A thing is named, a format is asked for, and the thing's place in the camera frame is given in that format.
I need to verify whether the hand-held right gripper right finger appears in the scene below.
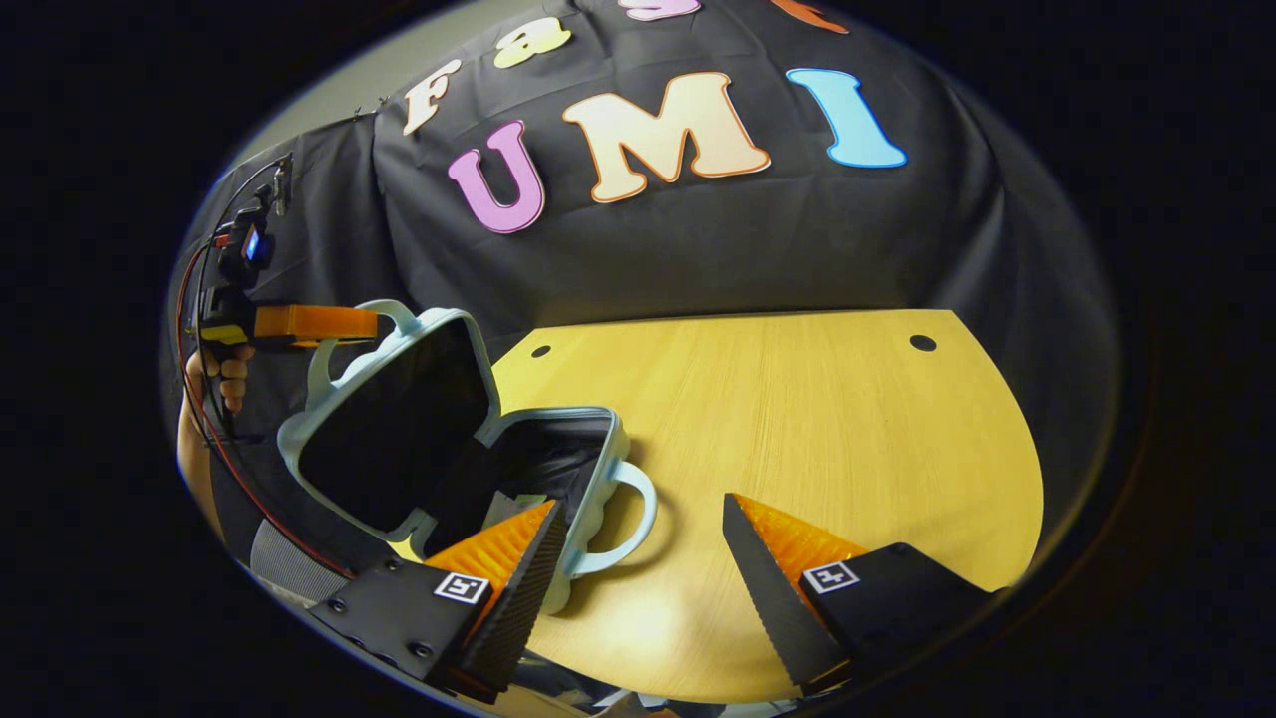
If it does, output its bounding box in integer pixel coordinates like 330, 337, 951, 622
723, 492, 998, 697

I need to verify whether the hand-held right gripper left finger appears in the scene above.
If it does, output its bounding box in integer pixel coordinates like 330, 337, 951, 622
309, 499, 569, 704

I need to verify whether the grey ribbed garment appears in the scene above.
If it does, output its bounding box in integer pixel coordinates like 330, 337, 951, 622
247, 517, 345, 604

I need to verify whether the black backdrop cloth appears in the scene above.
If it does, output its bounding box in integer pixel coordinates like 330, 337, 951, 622
164, 0, 1117, 559

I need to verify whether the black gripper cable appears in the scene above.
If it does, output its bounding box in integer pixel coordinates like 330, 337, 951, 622
189, 160, 290, 440

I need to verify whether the red gripper cable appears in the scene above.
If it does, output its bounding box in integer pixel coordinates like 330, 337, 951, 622
174, 234, 355, 579

